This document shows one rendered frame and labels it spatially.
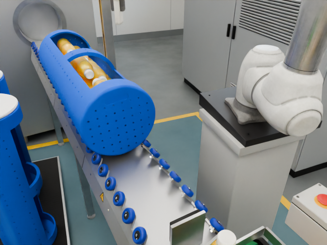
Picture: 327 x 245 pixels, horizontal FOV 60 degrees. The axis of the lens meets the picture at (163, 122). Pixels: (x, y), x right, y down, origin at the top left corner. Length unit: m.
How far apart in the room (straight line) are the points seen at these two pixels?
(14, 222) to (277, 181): 1.28
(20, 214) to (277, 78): 1.32
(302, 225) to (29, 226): 1.32
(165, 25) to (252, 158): 5.23
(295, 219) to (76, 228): 1.59
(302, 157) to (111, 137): 1.77
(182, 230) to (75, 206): 1.58
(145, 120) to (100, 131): 0.17
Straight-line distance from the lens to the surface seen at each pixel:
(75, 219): 2.19
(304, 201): 0.79
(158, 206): 0.93
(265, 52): 1.08
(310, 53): 0.90
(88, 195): 2.00
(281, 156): 1.28
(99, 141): 1.02
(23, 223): 1.68
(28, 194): 1.58
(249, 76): 1.08
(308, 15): 0.88
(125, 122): 1.02
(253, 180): 1.26
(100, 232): 2.07
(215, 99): 1.27
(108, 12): 1.98
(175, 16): 6.25
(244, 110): 1.16
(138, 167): 1.07
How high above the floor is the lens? 1.62
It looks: 32 degrees down
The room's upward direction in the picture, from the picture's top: straight up
